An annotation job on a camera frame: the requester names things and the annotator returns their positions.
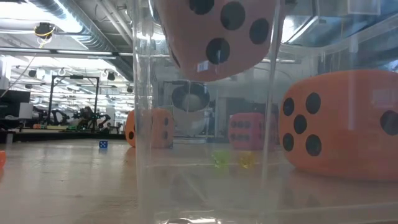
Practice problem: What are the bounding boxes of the small translucent green dice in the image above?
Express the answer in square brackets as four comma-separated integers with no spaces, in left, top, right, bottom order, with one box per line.
[212,150,231,167]

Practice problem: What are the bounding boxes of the large red foam dice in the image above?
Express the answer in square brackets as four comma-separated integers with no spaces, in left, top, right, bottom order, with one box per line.
[228,112,266,151]

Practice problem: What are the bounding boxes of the clear plastic storage bin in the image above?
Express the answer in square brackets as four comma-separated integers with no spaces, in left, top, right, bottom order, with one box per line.
[132,0,398,224]

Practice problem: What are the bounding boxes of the small translucent yellow dice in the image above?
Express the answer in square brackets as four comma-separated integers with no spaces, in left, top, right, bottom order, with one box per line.
[238,151,256,169]

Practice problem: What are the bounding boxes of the large pink foam dice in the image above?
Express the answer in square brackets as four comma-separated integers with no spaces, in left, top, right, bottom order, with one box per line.
[154,0,277,82]

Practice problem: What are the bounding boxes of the large orange foam dice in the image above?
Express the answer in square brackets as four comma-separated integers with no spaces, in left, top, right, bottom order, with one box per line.
[279,70,398,181]
[125,108,175,149]

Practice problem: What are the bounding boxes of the white cup with ball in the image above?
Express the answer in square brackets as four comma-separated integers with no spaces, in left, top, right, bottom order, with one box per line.
[171,81,212,144]

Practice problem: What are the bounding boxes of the black computer monitor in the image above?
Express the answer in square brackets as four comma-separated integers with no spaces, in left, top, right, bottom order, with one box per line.
[0,90,32,121]

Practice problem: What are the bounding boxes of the ceiling light rail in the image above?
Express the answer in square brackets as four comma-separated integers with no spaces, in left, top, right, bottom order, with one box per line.
[0,46,134,60]

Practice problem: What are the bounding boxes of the black metal rig frame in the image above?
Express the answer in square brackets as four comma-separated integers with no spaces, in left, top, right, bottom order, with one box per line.
[48,74,100,125]

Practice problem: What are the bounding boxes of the black table edge rail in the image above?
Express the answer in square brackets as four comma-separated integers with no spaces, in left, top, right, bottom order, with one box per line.
[0,130,127,144]

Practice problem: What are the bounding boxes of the black ceiling cable reel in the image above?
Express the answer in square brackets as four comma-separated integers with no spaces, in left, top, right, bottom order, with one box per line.
[33,22,57,40]

